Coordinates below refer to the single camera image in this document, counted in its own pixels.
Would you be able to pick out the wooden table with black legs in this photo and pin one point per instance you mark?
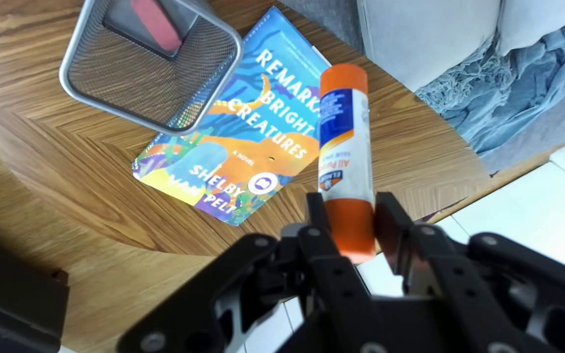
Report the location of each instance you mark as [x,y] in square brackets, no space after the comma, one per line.
[66,183]

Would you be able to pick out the orange capped glue stick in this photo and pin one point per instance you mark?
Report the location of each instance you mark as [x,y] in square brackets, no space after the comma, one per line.
[343,150]

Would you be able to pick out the red eraser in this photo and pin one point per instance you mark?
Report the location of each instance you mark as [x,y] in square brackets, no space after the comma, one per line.
[157,26]

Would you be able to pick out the silver mesh pen holder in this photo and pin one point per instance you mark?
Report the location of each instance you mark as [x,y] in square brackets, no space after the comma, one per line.
[137,85]

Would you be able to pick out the colourful blue paperback book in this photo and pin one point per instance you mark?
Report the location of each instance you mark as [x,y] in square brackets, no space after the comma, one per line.
[249,144]

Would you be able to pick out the black low cabinet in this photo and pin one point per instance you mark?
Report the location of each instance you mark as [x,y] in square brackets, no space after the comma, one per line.
[8,295]

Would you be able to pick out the light grey pillow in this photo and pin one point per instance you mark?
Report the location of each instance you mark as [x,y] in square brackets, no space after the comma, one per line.
[425,40]
[549,20]

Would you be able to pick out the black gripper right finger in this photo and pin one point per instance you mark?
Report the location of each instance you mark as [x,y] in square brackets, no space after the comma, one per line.
[478,295]

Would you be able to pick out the blue knitted throw blanket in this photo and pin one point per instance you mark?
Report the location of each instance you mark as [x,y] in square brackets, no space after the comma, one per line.
[484,99]

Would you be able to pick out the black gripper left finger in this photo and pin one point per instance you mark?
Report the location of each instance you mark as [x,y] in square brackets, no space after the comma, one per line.
[255,295]

